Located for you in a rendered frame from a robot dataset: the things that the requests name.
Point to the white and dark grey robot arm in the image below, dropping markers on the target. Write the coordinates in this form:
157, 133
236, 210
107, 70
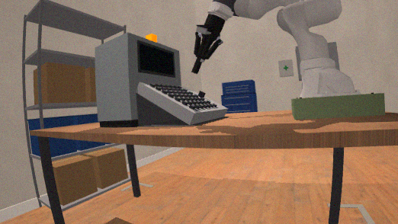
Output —
320, 78

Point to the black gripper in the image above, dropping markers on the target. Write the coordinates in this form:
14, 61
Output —
202, 50

